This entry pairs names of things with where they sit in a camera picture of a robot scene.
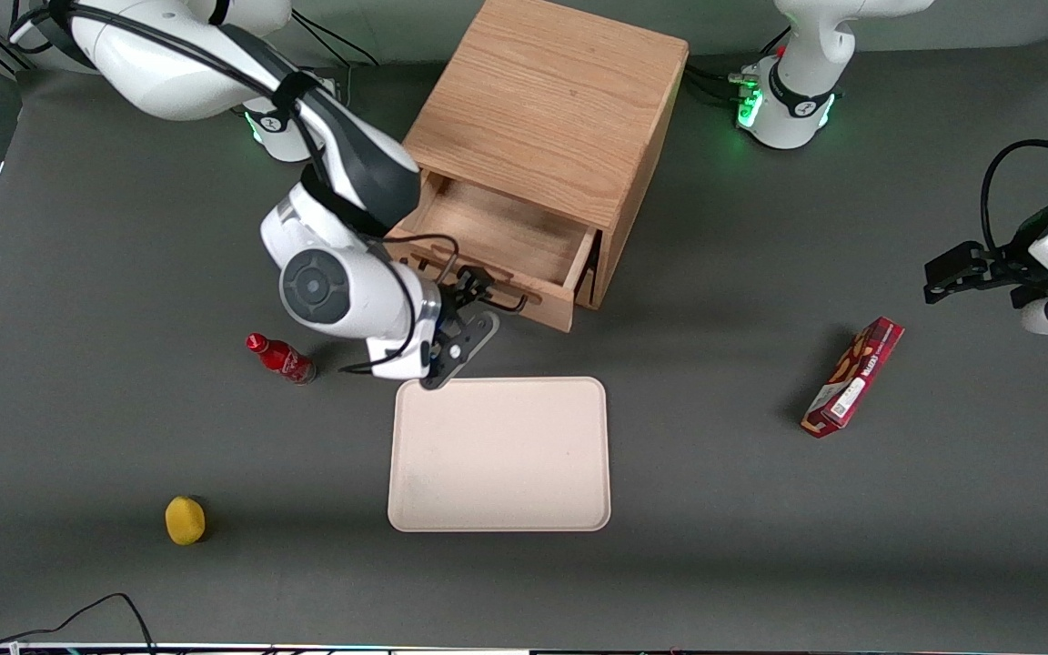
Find red cookie box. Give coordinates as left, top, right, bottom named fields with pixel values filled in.
left=801, top=317, right=905, bottom=439

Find black cables at base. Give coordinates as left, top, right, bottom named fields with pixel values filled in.
left=683, top=55, right=761, bottom=108
left=291, top=11, right=380, bottom=101

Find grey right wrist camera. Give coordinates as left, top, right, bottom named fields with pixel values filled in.
left=433, top=311, right=500, bottom=388

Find red cola bottle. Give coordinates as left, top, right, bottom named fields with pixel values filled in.
left=246, top=333, right=317, bottom=386

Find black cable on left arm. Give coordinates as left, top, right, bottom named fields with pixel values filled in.
left=982, top=139, right=1048, bottom=256

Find black cable on table edge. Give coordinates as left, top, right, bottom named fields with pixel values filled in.
left=0, top=593, right=157, bottom=655

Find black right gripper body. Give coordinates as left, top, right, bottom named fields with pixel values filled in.
left=422, top=273, right=481, bottom=390

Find black cable along right arm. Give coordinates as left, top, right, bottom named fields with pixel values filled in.
left=9, top=0, right=461, bottom=377

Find black cables at right base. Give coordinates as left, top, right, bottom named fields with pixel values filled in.
left=291, top=11, right=380, bottom=101

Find black cables at left base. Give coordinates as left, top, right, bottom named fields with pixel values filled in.
left=683, top=55, right=761, bottom=108

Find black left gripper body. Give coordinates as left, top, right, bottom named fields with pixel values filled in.
left=979, top=238, right=1048, bottom=310

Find yellow lemon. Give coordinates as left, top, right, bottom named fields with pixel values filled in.
left=165, top=496, right=207, bottom=547

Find wooden drawer with handle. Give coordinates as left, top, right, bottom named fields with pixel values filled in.
left=385, top=171, right=600, bottom=334

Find black metal drawer handle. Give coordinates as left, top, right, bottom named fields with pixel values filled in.
left=404, top=255, right=530, bottom=314

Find beige plastic tray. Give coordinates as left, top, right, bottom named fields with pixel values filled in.
left=388, top=377, right=612, bottom=533

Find wooden drawer cabinet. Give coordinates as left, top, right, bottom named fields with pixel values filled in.
left=401, top=0, right=690, bottom=311

